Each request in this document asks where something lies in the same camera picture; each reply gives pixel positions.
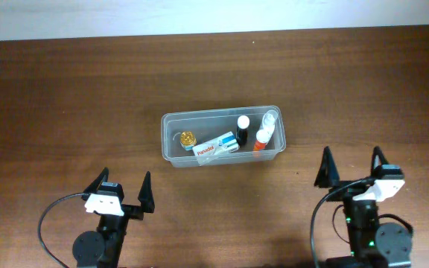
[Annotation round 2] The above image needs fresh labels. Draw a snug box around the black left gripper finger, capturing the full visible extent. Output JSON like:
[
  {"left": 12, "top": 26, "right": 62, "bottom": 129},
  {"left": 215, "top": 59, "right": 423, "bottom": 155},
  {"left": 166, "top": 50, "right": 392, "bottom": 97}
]
[
  {"left": 138, "top": 171, "right": 155, "bottom": 214},
  {"left": 83, "top": 167, "right": 109, "bottom": 194}
]

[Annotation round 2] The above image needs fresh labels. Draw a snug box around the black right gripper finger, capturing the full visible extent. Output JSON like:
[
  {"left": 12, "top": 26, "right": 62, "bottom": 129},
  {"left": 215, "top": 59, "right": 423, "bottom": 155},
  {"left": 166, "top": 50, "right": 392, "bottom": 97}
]
[
  {"left": 370, "top": 146, "right": 389, "bottom": 176},
  {"left": 314, "top": 146, "right": 340, "bottom": 188}
]

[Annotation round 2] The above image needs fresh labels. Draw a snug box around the small gold-lidded jar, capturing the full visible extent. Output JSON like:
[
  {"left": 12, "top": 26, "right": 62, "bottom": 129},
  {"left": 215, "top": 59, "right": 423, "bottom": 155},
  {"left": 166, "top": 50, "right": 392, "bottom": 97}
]
[{"left": 179, "top": 131, "right": 197, "bottom": 151}]

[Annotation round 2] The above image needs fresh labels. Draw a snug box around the orange tube white cap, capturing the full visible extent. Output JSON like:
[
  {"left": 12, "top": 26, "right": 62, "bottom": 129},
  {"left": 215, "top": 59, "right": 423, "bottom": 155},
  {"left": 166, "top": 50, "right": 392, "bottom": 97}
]
[{"left": 253, "top": 130, "right": 270, "bottom": 151}]

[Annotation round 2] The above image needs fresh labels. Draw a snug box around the white spray bottle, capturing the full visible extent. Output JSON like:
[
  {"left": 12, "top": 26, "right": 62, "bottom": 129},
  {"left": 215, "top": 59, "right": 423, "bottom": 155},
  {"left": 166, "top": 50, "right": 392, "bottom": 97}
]
[{"left": 260, "top": 109, "right": 279, "bottom": 138}]

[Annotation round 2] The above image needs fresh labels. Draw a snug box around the white Panadol medicine box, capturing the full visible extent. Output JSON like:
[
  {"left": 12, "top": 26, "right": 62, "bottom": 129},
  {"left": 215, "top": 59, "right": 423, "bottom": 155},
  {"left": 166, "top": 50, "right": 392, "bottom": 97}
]
[{"left": 192, "top": 132, "right": 240, "bottom": 166}]

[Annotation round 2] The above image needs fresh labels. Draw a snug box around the dark bottle white cap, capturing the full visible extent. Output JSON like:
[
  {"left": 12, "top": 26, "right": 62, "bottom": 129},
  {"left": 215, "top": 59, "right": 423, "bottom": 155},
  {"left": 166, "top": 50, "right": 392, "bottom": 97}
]
[{"left": 236, "top": 115, "right": 250, "bottom": 147}]

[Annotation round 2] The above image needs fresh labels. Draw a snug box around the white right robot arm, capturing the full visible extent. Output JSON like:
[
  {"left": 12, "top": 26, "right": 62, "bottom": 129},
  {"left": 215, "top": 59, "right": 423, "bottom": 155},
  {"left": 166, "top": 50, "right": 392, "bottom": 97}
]
[{"left": 310, "top": 147, "right": 414, "bottom": 268}]

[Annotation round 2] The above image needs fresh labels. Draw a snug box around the clear plastic container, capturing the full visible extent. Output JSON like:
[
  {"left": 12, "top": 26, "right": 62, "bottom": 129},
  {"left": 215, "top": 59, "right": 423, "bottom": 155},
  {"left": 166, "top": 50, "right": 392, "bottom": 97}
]
[{"left": 161, "top": 105, "right": 287, "bottom": 168}]

